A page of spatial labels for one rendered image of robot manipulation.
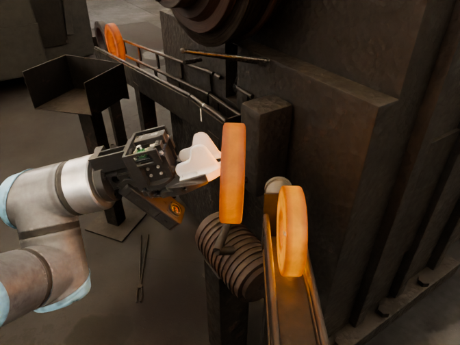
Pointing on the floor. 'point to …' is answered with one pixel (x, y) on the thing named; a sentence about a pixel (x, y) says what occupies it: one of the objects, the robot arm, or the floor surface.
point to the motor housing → (230, 280)
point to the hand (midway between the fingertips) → (231, 163)
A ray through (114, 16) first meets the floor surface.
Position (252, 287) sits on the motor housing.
